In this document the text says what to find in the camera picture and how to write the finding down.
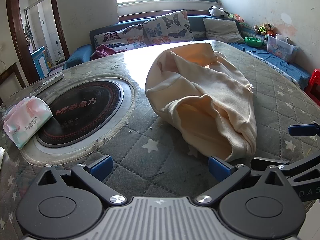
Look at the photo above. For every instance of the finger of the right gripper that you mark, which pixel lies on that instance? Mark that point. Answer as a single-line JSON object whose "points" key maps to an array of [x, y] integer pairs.
{"points": [[312, 129]]}

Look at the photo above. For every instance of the large butterfly cushion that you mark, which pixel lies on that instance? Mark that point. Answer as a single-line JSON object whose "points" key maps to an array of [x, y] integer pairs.
{"points": [[169, 28]]}

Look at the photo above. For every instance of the grey plain cushion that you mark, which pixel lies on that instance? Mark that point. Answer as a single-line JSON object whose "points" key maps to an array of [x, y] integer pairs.
{"points": [[222, 30]]}

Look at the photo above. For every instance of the red plastic stool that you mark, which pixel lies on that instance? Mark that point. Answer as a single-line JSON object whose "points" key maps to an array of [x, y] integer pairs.
{"points": [[313, 87]]}

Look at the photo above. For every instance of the brown plush toy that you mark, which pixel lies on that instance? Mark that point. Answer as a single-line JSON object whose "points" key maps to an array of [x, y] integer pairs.
{"points": [[264, 29]]}

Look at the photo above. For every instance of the long butterfly cushion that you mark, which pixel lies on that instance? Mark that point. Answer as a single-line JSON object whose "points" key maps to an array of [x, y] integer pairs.
{"points": [[129, 38]]}

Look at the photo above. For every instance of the magenta garment on sofa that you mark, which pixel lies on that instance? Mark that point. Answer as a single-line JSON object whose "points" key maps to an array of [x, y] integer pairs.
{"points": [[102, 51]]}

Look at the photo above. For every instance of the black induction cooktop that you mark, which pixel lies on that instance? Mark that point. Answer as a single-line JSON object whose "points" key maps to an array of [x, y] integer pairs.
{"points": [[79, 112]]}

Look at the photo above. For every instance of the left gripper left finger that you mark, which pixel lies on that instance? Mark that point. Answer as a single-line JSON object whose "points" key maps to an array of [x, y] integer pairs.
{"points": [[91, 177]]}

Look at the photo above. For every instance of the grey remote on table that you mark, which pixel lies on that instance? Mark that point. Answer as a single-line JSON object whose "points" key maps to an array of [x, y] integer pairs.
{"points": [[46, 84]]}

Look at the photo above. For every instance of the clear plastic storage box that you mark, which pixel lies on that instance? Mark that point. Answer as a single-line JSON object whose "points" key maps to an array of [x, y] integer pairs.
{"points": [[281, 49]]}

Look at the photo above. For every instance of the blue small cabinet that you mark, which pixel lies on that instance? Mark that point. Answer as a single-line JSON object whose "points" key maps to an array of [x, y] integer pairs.
{"points": [[40, 62]]}

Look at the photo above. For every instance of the green bowl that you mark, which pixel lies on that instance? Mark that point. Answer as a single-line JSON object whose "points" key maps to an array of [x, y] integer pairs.
{"points": [[253, 42]]}

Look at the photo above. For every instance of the pink tissue pack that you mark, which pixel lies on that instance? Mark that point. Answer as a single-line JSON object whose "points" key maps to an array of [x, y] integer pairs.
{"points": [[24, 119]]}

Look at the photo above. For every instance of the blue corner sofa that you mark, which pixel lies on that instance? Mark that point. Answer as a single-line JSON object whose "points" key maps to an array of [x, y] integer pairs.
{"points": [[198, 51]]}

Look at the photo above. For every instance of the cream sweatshirt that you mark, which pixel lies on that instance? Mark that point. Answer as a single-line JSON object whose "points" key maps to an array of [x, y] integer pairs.
{"points": [[211, 106]]}

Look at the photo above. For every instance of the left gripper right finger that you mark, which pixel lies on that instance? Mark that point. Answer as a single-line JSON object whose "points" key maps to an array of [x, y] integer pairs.
{"points": [[228, 176]]}

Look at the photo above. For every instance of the panda plush toy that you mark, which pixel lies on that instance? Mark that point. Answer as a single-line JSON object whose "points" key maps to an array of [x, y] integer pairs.
{"points": [[218, 12]]}

